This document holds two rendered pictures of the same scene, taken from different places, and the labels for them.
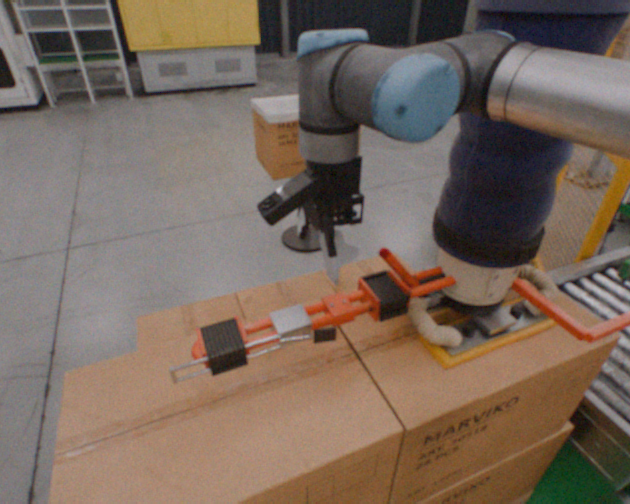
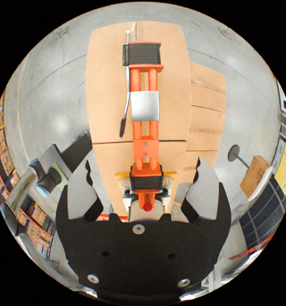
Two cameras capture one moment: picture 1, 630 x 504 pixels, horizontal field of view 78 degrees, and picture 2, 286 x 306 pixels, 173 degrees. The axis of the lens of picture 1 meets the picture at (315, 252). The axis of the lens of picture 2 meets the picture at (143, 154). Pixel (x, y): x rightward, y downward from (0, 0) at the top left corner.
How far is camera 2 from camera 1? 0.63 m
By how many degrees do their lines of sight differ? 49
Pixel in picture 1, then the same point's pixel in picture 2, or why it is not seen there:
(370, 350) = not seen: hidden behind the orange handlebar
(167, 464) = (111, 45)
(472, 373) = (111, 180)
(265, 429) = (109, 81)
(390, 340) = not seen: hidden behind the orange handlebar
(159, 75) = (280, 144)
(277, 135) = (262, 168)
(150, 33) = not seen: outside the picture
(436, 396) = (103, 163)
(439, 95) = not seen: outside the picture
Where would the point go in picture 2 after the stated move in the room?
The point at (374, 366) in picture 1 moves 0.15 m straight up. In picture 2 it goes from (126, 146) to (120, 170)
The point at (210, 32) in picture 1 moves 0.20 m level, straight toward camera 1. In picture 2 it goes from (281, 166) to (281, 166)
